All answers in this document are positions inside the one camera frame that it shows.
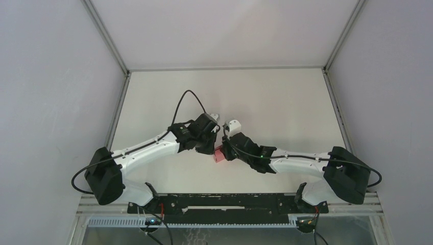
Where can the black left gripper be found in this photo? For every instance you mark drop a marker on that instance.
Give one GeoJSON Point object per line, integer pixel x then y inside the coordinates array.
{"type": "Point", "coordinates": [210, 149]}

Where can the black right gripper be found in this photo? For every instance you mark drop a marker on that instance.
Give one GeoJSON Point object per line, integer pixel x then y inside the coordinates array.
{"type": "Point", "coordinates": [226, 146]}

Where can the pink cardboard box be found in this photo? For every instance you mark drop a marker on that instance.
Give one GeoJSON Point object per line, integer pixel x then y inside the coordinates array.
{"type": "Point", "coordinates": [218, 155]}

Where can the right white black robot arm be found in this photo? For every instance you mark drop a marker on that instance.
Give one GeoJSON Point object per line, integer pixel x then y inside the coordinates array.
{"type": "Point", "coordinates": [340, 174]}

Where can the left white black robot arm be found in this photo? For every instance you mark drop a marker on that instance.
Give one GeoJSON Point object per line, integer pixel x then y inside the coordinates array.
{"type": "Point", "coordinates": [107, 172]}

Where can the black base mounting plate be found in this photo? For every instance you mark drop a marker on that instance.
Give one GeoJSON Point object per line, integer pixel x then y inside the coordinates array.
{"type": "Point", "coordinates": [231, 216]}

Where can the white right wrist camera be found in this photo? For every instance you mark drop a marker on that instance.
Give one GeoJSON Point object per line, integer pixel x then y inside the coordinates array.
{"type": "Point", "coordinates": [232, 127]}

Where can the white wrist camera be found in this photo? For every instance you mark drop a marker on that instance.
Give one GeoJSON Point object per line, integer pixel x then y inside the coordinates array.
{"type": "Point", "coordinates": [215, 116]}
{"type": "Point", "coordinates": [232, 127]}

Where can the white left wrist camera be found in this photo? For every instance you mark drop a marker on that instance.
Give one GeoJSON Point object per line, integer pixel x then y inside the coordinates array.
{"type": "Point", "coordinates": [215, 116]}

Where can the white slotted cable duct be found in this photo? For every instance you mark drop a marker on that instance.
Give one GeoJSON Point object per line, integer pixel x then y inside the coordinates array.
{"type": "Point", "coordinates": [136, 222]}

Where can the aluminium front frame rail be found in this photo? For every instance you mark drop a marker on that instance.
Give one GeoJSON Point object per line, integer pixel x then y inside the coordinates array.
{"type": "Point", "coordinates": [269, 203]}

